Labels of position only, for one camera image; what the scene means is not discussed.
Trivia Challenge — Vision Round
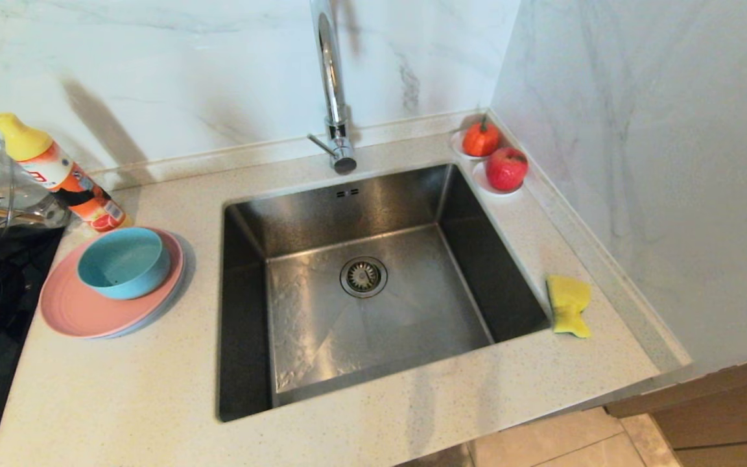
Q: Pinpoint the orange dish soap bottle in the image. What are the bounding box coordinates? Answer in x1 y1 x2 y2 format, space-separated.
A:
0 112 130 233

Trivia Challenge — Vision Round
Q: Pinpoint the stainless steel sink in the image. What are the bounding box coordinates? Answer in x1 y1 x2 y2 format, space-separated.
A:
217 162 552 424

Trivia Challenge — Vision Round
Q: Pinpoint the yellow green sponge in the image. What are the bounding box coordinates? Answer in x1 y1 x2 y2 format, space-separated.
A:
546 274 593 339

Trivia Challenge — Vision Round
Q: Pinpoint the metal drain strainer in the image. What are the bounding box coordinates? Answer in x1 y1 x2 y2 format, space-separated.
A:
340 256 388 299

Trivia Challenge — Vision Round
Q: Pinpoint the small white dish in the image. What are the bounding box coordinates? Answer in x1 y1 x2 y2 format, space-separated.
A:
473 160 525 197
451 128 501 161

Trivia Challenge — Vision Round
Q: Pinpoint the orange toy pumpkin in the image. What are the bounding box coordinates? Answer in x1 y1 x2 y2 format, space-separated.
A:
462 117 501 158

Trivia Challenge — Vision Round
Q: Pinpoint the red toy apple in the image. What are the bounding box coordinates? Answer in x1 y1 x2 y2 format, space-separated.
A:
486 147 530 192

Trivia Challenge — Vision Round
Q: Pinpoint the chrome faucet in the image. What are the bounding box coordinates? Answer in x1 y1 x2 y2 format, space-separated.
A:
307 0 358 174

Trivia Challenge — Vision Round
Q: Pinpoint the grey plate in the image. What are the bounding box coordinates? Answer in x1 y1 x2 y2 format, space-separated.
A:
104 233 196 340

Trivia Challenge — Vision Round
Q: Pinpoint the blue bowl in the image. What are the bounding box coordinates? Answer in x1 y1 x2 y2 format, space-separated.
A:
77 227 172 300

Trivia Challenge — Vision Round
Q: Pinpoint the pink plate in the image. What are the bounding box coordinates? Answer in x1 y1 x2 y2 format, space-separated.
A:
40 227 185 339

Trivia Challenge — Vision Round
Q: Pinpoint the clear glass jug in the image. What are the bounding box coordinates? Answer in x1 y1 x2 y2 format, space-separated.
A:
0 138 73 241

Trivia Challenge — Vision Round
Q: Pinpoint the wooden cabinet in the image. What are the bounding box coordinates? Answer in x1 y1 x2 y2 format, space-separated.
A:
607 350 747 467

